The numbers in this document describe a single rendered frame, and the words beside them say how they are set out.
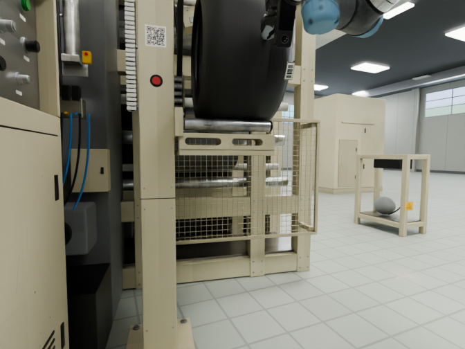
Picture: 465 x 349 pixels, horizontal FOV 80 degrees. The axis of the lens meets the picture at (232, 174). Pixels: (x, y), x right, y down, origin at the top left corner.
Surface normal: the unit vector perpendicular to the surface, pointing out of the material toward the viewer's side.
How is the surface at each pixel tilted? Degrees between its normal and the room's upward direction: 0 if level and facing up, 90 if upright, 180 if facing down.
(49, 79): 90
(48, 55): 90
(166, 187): 90
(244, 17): 84
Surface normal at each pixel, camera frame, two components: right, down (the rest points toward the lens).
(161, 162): 0.25, 0.07
